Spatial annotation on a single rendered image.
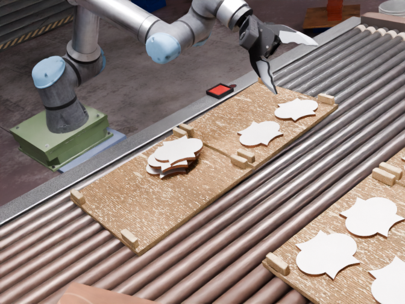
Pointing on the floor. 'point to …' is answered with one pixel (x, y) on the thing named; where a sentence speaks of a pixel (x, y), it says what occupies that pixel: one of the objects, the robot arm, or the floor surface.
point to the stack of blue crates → (150, 4)
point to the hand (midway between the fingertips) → (296, 71)
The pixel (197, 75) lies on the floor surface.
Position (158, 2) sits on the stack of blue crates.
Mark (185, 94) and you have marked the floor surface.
